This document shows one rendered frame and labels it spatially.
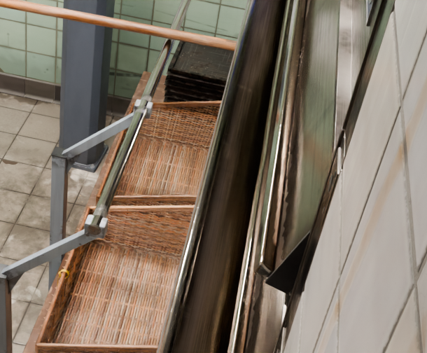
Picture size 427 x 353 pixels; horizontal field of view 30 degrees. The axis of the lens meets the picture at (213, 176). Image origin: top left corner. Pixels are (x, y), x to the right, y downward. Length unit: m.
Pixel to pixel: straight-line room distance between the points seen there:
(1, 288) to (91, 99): 1.69
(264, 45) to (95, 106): 1.67
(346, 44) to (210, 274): 0.51
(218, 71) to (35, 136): 1.26
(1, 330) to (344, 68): 1.35
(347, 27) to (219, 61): 2.05
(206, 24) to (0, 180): 1.19
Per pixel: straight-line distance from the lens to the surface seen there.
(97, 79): 3.46
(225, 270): 1.33
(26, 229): 3.42
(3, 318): 2.02
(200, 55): 3.05
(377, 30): 0.69
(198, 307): 1.26
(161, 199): 2.42
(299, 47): 1.31
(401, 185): 0.45
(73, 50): 3.41
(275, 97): 1.65
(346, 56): 0.94
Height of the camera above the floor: 2.34
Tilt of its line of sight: 38 degrees down
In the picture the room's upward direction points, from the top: 11 degrees clockwise
